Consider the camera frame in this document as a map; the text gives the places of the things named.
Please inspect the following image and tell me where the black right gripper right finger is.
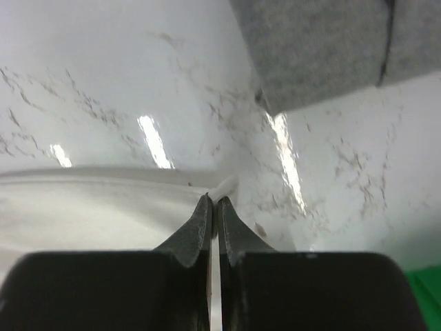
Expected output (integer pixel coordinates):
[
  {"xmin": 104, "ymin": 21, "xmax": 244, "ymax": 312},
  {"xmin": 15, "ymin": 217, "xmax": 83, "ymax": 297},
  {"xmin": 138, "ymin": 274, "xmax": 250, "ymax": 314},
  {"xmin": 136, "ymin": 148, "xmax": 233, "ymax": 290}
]
[{"xmin": 217, "ymin": 197, "xmax": 426, "ymax": 330}]

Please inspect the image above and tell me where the folded grey t shirt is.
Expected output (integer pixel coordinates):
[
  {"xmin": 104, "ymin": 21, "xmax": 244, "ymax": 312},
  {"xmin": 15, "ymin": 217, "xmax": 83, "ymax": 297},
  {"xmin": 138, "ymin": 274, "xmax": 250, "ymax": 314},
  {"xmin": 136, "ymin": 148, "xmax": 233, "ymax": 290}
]
[{"xmin": 231, "ymin": 1, "xmax": 440, "ymax": 115}]

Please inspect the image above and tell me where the green plastic bin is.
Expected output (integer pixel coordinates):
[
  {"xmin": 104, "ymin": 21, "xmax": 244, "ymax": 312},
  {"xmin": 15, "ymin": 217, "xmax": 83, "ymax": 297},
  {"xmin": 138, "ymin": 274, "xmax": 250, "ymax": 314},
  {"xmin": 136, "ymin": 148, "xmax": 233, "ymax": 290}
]
[{"xmin": 406, "ymin": 265, "xmax": 441, "ymax": 331}]

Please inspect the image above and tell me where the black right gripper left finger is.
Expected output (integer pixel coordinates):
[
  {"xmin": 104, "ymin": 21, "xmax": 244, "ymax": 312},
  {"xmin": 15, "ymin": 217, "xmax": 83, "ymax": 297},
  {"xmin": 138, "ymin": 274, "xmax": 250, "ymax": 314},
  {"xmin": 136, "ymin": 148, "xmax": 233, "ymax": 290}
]
[{"xmin": 1, "ymin": 195, "xmax": 212, "ymax": 330}]

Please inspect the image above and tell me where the white red printed t shirt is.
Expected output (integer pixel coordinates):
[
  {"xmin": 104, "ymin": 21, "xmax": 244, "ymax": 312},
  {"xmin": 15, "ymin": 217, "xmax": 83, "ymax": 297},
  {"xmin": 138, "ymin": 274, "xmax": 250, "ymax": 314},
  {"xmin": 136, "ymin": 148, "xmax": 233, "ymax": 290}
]
[{"xmin": 0, "ymin": 167, "xmax": 240, "ymax": 331}]

